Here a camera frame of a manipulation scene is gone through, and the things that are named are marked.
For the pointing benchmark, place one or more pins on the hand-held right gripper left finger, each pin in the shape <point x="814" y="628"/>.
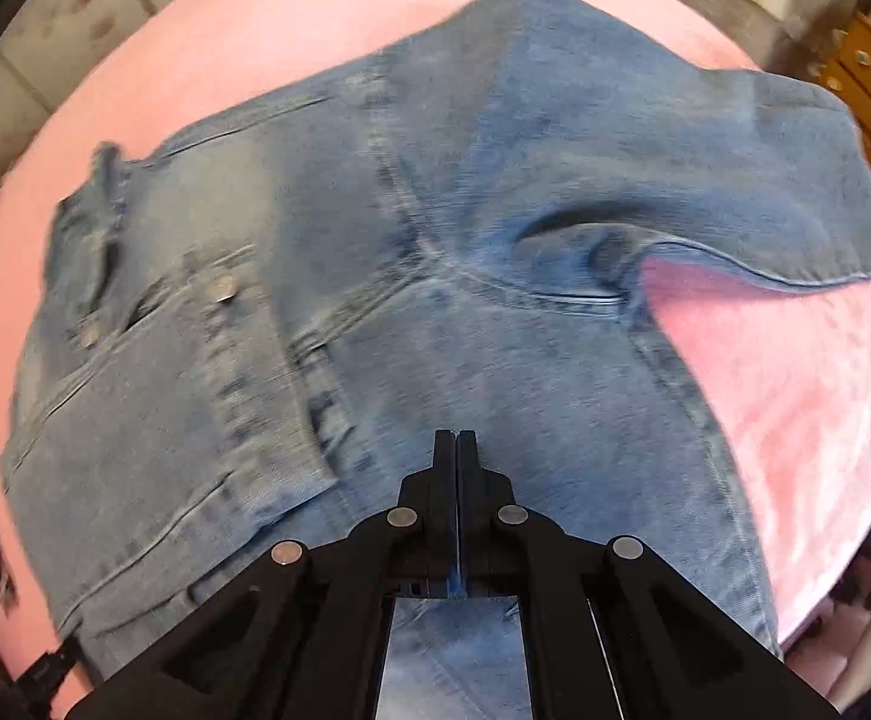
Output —
<point x="444" y="480"/>

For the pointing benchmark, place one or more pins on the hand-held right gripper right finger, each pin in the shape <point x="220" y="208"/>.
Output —
<point x="468" y="480"/>

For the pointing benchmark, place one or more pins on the pink fleece bed blanket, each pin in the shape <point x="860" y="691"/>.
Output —
<point x="780" y="390"/>

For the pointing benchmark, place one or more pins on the blue denim jeans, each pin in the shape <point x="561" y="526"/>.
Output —
<point x="292" y="240"/>

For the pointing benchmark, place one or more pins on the white floral wardrobe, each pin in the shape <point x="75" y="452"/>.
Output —
<point x="52" y="30"/>

